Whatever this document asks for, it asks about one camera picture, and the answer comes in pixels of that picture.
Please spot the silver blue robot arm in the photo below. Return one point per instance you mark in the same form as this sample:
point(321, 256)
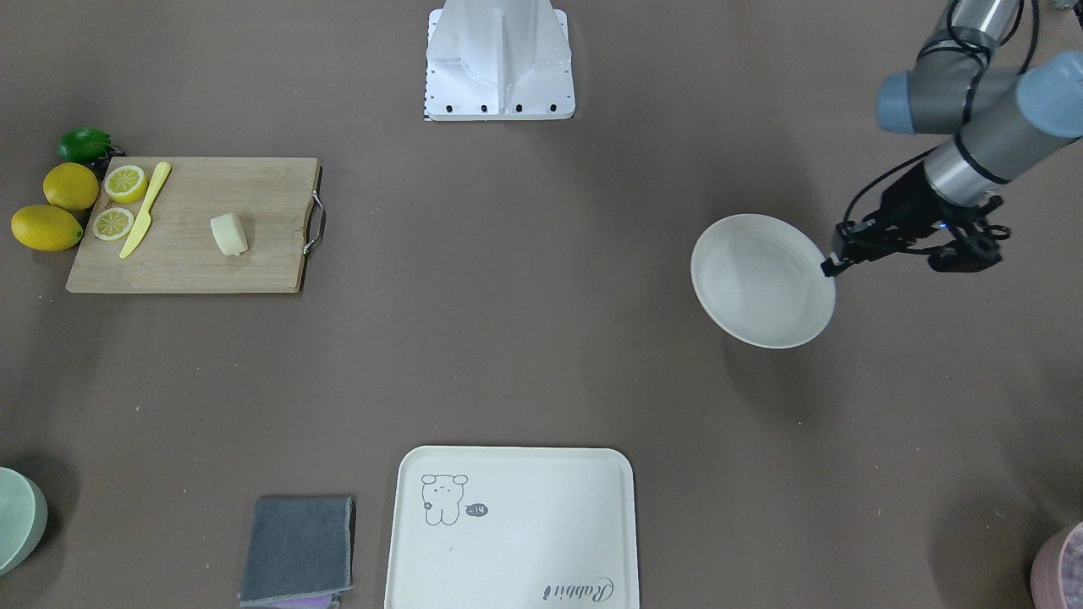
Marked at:
point(998, 123)

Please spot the mint green bowl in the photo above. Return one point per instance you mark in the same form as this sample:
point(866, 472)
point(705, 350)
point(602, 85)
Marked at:
point(23, 518)

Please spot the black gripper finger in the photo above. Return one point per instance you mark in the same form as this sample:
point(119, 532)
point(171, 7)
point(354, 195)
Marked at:
point(842, 250)
point(859, 250)

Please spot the yellow plastic knife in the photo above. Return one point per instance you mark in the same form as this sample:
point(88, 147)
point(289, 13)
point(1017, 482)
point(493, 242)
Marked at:
point(143, 219)

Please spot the pink bowl of ice cubes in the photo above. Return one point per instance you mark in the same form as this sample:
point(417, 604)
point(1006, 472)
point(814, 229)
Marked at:
point(1056, 573)

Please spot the green lime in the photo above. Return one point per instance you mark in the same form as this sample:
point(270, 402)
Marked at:
point(84, 145)

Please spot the wooden cutting board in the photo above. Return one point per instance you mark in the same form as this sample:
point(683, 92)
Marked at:
point(273, 197)

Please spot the cream rectangular tray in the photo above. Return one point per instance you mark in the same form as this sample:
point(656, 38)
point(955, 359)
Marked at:
point(513, 527)

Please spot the white bun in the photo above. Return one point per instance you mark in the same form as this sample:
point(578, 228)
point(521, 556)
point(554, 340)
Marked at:
point(229, 234)

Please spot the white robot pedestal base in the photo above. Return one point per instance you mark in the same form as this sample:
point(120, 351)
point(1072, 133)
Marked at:
point(498, 61)

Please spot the white round plate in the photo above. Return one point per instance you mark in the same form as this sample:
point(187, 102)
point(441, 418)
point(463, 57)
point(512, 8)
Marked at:
point(759, 279)

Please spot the lemon half slice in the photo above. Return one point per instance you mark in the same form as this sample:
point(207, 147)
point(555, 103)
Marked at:
point(112, 224)
point(126, 184)

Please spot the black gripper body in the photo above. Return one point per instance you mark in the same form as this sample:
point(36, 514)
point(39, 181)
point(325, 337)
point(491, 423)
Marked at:
point(904, 198)

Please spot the whole yellow lemon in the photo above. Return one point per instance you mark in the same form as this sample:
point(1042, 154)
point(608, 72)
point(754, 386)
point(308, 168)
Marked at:
point(71, 186)
point(46, 228)

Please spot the grey folded cloth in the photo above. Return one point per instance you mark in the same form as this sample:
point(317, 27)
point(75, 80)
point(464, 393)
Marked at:
point(299, 552)

